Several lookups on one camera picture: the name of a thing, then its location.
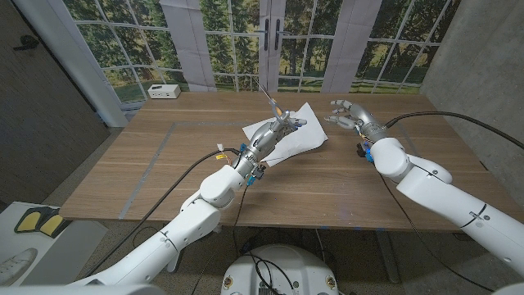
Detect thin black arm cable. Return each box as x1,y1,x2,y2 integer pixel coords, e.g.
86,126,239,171
377,171,496,293
190,186,249,295

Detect white sneaker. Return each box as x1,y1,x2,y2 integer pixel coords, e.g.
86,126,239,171
0,247,38,284

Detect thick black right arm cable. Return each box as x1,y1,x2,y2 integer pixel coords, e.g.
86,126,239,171
384,111,524,149

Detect white power strip box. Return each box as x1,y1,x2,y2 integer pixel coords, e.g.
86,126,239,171
147,84,182,100

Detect large white paper sheet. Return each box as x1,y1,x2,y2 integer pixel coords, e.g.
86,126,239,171
261,102,329,161

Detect black door handle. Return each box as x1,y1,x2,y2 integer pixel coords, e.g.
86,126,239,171
12,34,41,52

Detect grey orange handled scissors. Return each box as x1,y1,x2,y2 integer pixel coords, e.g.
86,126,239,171
253,78,292,129

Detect printed window forest backdrop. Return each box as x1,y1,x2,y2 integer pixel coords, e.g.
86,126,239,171
11,0,463,128

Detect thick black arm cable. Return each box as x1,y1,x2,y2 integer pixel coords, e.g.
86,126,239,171
384,111,524,149
84,147,241,278

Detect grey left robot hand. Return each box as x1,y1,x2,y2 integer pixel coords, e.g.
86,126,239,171
233,116,308,175

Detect white paper sheet underneath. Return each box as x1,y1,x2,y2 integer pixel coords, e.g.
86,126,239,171
242,118,317,168

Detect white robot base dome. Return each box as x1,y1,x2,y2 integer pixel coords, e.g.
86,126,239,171
220,244,340,295

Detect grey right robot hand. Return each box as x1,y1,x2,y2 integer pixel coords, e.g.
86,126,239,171
324,99,390,143

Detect yellow black foot pedal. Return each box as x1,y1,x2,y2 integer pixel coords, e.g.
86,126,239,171
14,206,66,238

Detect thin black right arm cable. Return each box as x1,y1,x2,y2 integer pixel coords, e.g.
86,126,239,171
377,171,496,293

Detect grey table leg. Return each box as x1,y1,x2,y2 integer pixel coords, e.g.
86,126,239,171
375,229,401,284

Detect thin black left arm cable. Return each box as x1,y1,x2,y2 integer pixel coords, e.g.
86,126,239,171
190,186,249,295

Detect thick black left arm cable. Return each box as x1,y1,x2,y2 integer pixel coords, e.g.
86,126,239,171
84,147,241,278

